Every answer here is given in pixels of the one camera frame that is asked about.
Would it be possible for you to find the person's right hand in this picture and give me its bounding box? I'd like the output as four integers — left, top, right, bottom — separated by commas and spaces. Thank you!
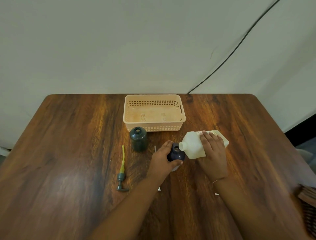
197, 131, 228, 180

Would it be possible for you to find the person's left hand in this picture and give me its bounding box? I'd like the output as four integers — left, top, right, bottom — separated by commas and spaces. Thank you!
147, 140, 184, 183

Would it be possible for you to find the dark blue bottle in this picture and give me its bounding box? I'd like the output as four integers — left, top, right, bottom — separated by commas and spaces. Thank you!
167, 143, 186, 171

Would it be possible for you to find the white plastic jug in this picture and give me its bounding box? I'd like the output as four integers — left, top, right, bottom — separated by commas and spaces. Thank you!
178, 130, 229, 160

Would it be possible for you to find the person's right forearm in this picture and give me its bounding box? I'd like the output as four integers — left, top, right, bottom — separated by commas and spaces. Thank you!
212, 177, 313, 240

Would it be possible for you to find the person's left forearm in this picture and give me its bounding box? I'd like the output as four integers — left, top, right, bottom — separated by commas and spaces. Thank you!
86, 177, 168, 240

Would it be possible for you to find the dark green bottle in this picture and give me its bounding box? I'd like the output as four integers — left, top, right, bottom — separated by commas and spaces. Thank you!
130, 127, 149, 152

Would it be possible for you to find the beige plastic basket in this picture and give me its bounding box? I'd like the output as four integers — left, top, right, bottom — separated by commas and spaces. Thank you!
123, 94, 186, 133

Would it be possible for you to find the green pump head yellow tube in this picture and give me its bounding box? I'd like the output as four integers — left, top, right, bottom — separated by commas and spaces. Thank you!
117, 145, 130, 192

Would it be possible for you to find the brown wicker chair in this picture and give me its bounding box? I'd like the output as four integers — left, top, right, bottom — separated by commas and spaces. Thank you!
297, 185, 316, 238

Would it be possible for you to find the black cable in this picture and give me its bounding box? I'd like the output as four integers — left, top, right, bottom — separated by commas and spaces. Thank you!
187, 0, 281, 94

